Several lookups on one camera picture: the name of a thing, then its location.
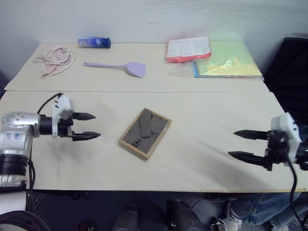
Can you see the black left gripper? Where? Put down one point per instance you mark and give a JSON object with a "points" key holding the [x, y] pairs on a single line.
{"points": [[64, 127]]}

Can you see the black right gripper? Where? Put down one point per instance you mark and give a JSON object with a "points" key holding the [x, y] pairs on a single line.
{"points": [[278, 149]]}

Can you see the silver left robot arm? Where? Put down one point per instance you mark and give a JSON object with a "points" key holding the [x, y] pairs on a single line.
{"points": [[14, 134]]}

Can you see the person's blue jeans leg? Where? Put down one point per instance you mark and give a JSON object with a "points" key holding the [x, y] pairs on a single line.
{"points": [[264, 209]]}

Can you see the pink white cloth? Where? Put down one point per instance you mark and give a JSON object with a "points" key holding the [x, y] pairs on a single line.
{"points": [[56, 60]]}

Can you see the purple silicone spatula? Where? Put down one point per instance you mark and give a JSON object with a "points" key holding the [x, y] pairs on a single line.
{"points": [[136, 69]]}

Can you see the green yellow paper pack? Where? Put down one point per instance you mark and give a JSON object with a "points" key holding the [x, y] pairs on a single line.
{"points": [[228, 65]]}

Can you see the blue cylindrical can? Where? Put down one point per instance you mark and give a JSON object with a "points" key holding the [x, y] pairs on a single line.
{"points": [[93, 42]]}

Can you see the dark rounded shape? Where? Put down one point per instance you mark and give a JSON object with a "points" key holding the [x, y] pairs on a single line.
{"points": [[185, 215], [126, 217]]}

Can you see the clear plastic bag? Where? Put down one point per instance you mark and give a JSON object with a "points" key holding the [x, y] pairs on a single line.
{"points": [[181, 71]]}

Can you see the white robot body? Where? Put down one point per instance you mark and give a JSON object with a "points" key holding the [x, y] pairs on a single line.
{"points": [[12, 202]]}

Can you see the red paper pack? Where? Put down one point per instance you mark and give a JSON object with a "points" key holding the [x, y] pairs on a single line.
{"points": [[187, 49]]}

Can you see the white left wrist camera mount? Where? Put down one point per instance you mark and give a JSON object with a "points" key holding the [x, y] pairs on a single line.
{"points": [[63, 103]]}

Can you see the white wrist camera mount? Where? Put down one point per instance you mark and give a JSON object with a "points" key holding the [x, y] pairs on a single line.
{"points": [[63, 103], [286, 125]]}

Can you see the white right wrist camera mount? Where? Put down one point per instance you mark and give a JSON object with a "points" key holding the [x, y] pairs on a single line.
{"points": [[286, 125]]}

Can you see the wooden picture frame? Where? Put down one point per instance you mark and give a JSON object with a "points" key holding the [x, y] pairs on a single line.
{"points": [[144, 134]]}

